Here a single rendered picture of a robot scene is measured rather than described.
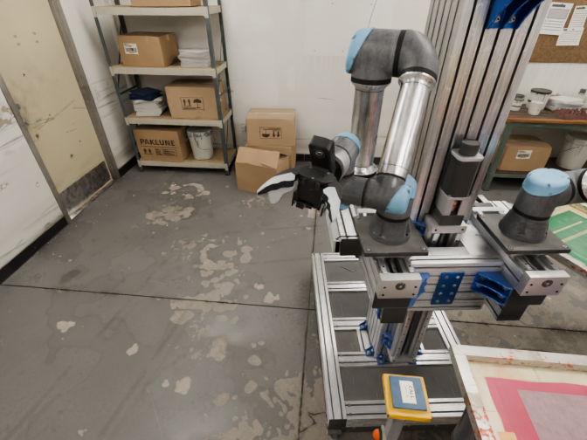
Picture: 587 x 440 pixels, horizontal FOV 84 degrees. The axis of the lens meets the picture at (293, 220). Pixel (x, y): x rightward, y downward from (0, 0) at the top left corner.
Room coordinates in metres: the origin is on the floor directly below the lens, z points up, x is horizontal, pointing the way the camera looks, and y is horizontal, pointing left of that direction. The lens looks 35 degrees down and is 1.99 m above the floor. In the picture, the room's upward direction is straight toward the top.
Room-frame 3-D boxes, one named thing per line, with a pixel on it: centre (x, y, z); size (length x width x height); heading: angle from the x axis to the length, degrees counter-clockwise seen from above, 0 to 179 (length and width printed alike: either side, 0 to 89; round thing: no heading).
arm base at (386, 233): (0.95, -0.35, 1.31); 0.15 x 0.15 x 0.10
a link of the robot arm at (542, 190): (0.96, -0.85, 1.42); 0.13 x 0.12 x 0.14; 105
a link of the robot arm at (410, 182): (0.95, -0.34, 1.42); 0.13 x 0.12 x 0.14; 66
